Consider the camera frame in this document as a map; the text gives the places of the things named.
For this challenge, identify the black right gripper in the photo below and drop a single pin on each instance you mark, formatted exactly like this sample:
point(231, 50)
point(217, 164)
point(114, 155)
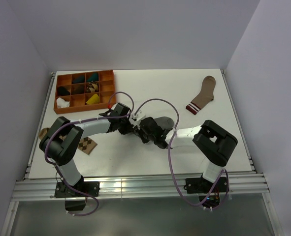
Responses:
point(139, 130)

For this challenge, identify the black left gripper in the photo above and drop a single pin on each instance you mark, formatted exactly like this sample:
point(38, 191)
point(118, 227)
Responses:
point(128, 129)

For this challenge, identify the white sock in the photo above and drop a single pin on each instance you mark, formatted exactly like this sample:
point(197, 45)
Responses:
point(61, 103)

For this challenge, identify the black sock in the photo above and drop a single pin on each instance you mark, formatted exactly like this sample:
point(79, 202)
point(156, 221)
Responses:
point(62, 91)

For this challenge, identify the grey sock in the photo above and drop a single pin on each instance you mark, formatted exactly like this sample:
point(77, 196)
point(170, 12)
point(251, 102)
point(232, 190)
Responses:
point(164, 122)

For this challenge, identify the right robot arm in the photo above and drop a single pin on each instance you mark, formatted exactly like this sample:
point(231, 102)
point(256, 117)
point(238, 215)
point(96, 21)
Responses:
point(212, 140)

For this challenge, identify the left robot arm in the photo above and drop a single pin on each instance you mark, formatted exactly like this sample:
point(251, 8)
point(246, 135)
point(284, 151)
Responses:
point(61, 141)

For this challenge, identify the yellow rolled sock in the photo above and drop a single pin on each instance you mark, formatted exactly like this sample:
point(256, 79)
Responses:
point(94, 99)

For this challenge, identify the brown argyle rolled sock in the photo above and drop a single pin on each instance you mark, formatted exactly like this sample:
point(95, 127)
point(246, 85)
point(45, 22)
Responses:
point(92, 87)

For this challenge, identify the tan argyle sock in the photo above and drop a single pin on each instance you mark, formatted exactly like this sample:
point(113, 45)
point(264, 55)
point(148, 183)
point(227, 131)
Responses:
point(86, 145)

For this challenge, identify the orange compartment tray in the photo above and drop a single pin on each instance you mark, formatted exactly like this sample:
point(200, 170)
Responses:
point(106, 92)

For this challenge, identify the dark brown rolled sock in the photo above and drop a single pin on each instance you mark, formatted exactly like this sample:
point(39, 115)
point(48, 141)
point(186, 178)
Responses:
point(77, 89)

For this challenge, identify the dark blue rolled sock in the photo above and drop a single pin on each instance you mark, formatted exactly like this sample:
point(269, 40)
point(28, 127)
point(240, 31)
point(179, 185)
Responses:
point(79, 79)

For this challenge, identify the tan sock maroon striped cuff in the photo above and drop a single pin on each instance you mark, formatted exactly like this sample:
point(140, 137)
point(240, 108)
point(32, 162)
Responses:
point(205, 96)

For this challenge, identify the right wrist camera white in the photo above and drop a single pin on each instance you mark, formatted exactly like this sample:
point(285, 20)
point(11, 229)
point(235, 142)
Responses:
point(136, 118)

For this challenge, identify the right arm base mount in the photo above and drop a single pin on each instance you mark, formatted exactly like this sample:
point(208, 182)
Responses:
point(199, 185)

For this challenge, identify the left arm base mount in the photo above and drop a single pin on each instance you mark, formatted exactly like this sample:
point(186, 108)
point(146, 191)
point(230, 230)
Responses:
point(75, 200)

